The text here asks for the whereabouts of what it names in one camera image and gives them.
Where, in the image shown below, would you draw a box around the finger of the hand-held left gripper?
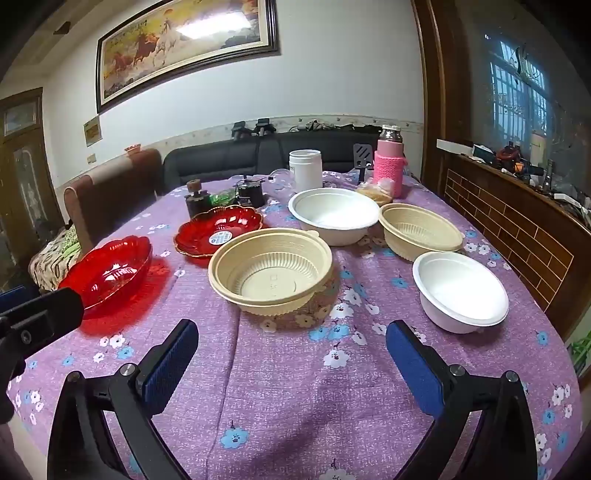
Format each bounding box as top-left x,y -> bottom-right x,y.
0,287 -> 85,370
0,285 -> 25,312

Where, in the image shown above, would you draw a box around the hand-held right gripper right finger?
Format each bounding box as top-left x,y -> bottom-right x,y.
385,319 -> 539,480

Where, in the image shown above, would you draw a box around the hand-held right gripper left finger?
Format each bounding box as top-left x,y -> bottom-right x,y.
46,318 -> 199,480

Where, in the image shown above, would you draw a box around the clear red plastic plate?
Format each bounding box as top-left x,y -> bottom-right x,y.
57,235 -> 153,320

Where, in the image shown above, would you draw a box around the small white foam bowl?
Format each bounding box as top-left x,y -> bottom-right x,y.
412,251 -> 510,334

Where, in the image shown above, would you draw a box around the large beige ribbed bowl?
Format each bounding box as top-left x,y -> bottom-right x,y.
208,227 -> 334,317

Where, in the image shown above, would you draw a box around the red plate with gold rim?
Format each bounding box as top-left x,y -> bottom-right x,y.
174,206 -> 263,269

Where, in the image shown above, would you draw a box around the patterned blanket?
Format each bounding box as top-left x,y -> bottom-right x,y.
28,226 -> 82,292

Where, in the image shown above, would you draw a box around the purple floral tablecloth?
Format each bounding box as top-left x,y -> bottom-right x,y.
7,170 -> 585,480

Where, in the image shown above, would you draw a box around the wooden door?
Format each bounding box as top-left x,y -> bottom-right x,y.
0,88 -> 65,259

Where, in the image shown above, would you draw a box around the brown chair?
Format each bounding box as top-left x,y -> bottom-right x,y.
63,148 -> 164,256

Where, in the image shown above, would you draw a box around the small beige ribbed bowl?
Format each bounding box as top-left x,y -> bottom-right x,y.
378,202 -> 467,264

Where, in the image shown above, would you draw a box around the dark jar with cork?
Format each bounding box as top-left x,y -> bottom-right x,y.
184,179 -> 212,218

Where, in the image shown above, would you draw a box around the wooden cabinet with brick pattern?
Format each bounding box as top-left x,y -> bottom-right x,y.
435,138 -> 591,344

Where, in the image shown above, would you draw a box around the large white foam bowl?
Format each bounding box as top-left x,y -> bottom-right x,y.
287,187 -> 380,247

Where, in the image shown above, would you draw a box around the clear bag of snacks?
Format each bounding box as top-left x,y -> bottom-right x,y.
357,179 -> 394,206

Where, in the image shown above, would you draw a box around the black lidded jar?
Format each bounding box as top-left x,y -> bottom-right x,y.
235,177 -> 267,209

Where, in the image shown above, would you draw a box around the pink bottle with knitted sleeve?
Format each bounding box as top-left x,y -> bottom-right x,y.
372,124 -> 407,199

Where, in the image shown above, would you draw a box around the black sofa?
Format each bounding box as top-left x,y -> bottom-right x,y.
162,131 -> 419,195

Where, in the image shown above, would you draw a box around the clear glass cup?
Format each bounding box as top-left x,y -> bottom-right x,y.
267,168 -> 294,195

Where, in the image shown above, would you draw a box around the black slotted spatula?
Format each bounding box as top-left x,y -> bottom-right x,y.
353,143 -> 373,184

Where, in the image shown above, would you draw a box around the white box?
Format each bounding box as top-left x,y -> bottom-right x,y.
436,138 -> 474,156

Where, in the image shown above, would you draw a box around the white plastic jar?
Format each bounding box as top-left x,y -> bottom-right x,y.
288,149 -> 322,191

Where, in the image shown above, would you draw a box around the red tool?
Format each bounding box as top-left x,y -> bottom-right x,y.
496,142 -> 521,169

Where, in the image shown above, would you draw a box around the black devices on sofa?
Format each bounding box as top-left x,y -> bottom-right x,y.
230,118 -> 278,140

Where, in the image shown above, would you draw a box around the framed horse painting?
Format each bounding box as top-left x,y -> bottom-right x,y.
95,0 -> 281,115

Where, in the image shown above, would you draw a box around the glass partition panel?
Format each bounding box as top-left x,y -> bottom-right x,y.
455,0 -> 591,199

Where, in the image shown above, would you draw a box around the bamboo wall sticker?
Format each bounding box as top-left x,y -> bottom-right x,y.
565,333 -> 591,376

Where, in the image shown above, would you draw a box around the small wall plaque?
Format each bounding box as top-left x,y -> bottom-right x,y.
83,116 -> 102,148

